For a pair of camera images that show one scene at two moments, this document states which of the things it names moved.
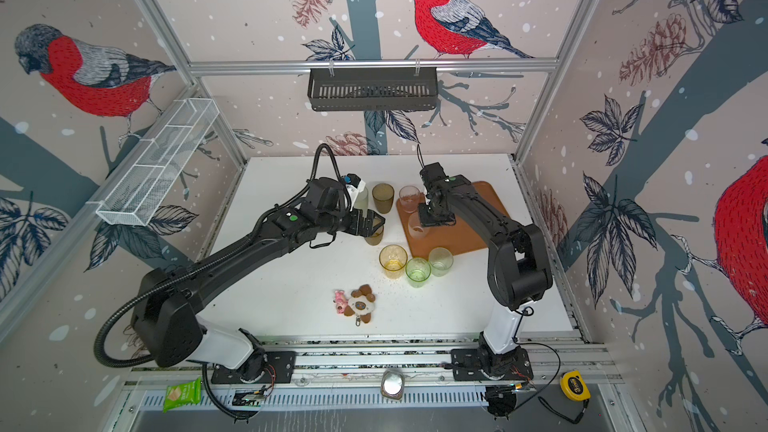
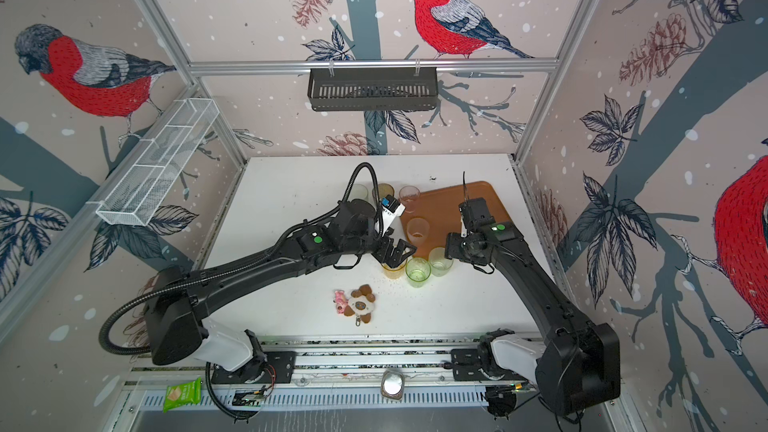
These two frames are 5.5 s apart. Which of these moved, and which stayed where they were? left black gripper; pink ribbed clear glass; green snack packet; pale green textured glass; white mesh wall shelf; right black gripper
Moved: left black gripper; right black gripper
Stayed: green snack packet; pink ribbed clear glass; pale green textured glass; white mesh wall shelf
